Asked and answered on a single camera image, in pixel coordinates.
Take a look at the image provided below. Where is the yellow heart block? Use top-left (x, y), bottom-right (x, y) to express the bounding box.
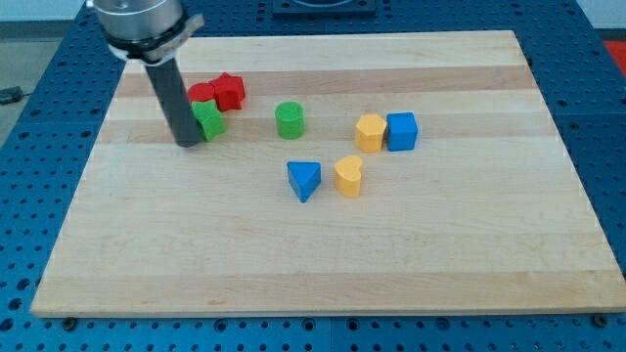
top-left (335, 154), bottom-right (363, 198)

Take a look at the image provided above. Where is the red object at right edge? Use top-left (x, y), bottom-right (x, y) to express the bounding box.
top-left (604, 40), bottom-right (626, 75)

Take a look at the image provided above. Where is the green cylinder block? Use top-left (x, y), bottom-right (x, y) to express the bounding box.
top-left (275, 101), bottom-right (305, 140)

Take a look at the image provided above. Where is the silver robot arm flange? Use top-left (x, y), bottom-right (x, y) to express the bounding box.
top-left (85, 0), bottom-right (204, 66)

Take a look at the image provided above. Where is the yellow pentagon block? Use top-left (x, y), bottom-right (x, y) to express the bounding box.
top-left (355, 114), bottom-right (387, 153)

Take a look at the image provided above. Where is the blue triangle block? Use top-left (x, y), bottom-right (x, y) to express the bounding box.
top-left (287, 161), bottom-right (322, 203)

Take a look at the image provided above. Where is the green star block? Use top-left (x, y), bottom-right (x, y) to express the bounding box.
top-left (192, 100), bottom-right (227, 142)

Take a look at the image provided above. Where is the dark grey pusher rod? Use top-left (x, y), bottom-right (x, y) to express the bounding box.
top-left (145, 59), bottom-right (202, 148)

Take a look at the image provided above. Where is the black device on floor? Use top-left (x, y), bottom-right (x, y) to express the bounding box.
top-left (0, 86), bottom-right (23, 106)

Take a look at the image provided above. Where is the red star block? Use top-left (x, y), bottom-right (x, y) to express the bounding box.
top-left (209, 72), bottom-right (246, 112)

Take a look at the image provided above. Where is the blue cube block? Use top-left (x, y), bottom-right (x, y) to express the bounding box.
top-left (386, 111), bottom-right (419, 152)

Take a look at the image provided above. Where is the red cylinder block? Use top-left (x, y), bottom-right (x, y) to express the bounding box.
top-left (187, 82), bottom-right (215, 103)

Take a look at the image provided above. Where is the light wooden board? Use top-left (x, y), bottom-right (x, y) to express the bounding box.
top-left (31, 30), bottom-right (625, 318)

